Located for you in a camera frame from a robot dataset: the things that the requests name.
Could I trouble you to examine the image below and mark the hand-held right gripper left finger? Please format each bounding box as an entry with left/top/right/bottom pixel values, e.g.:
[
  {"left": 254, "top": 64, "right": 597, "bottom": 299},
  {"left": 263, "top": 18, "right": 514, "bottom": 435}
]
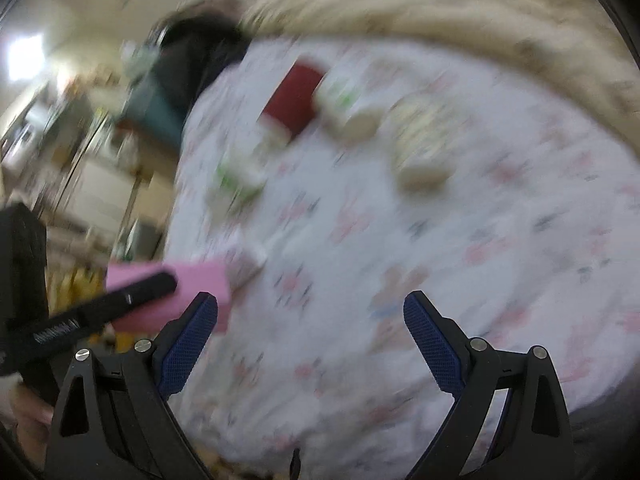
[{"left": 44, "top": 291, "right": 219, "bottom": 480}]

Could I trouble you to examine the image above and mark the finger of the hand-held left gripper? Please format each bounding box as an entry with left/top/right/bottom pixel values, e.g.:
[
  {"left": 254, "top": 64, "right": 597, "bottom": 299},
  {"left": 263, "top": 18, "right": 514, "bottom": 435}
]
[{"left": 5, "top": 271, "right": 178, "bottom": 357}]

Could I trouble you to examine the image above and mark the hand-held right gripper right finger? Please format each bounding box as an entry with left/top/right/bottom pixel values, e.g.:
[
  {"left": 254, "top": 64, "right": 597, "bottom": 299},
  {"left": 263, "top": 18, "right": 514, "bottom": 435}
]
[{"left": 403, "top": 290, "right": 576, "bottom": 480}]

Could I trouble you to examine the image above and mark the beige patterned cup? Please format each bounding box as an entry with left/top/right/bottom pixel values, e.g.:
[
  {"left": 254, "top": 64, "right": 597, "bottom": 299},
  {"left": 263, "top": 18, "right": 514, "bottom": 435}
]
[{"left": 386, "top": 96, "right": 453, "bottom": 193}]

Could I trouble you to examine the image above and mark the pink box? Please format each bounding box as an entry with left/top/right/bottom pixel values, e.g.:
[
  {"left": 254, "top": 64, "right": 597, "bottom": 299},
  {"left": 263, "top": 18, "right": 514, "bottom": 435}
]
[{"left": 106, "top": 259, "right": 232, "bottom": 334}]

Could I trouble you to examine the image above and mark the white floral printed blanket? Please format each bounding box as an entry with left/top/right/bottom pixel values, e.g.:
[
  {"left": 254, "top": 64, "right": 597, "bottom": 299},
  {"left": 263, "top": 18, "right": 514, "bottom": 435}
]
[{"left": 162, "top": 37, "right": 640, "bottom": 478}]

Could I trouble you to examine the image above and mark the teal box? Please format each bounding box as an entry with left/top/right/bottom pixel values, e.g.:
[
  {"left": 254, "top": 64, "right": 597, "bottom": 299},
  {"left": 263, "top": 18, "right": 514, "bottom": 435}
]
[{"left": 116, "top": 72, "right": 188, "bottom": 148}]

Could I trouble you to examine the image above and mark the red box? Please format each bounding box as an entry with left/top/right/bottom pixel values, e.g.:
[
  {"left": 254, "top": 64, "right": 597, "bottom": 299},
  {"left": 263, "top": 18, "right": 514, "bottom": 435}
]
[{"left": 259, "top": 60, "right": 327, "bottom": 140}]

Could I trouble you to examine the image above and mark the dark cloth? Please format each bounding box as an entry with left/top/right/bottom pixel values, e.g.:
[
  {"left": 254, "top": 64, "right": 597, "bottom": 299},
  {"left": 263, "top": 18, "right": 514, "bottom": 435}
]
[{"left": 155, "top": 0, "right": 251, "bottom": 111}]

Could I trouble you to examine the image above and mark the beige fuzzy blanket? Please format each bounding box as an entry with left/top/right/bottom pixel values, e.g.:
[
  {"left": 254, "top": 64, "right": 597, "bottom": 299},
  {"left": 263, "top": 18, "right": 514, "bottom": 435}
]
[{"left": 240, "top": 0, "right": 640, "bottom": 126}]

